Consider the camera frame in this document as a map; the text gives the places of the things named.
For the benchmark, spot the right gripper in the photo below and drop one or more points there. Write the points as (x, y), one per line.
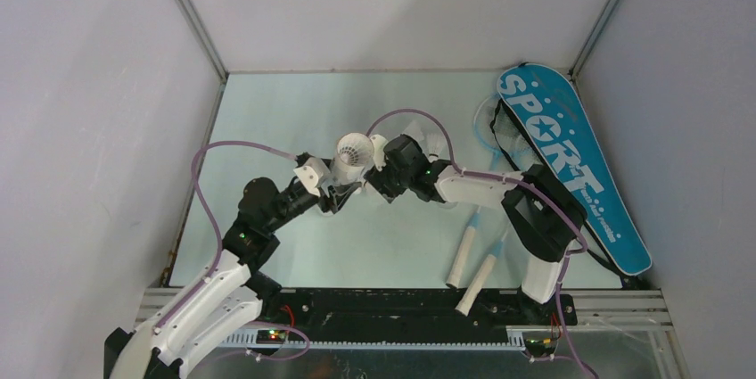
(380, 179)

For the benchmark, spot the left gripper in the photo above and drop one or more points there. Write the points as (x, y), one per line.
(339, 194)

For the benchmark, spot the white shuttlecock tube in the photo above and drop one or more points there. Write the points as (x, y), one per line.
(346, 175)

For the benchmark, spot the white shuttlecock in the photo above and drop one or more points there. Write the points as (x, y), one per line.
(436, 144)
(415, 131)
(354, 150)

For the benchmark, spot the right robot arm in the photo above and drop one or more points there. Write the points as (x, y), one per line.
(543, 214)

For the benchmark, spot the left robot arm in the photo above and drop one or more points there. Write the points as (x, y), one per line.
(228, 293)

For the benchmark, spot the blue badminton racket left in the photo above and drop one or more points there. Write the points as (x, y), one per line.
(482, 118)

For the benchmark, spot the blue badminton racket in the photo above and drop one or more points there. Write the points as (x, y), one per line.
(482, 118)
(489, 261)

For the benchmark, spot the blue badminton racket right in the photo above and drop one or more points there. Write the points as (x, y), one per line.
(489, 261)

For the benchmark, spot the blue racket cover bag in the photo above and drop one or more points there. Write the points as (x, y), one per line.
(545, 105)

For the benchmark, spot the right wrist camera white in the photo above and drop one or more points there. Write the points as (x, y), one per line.
(379, 143)

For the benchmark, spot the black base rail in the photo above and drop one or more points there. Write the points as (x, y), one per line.
(413, 316)

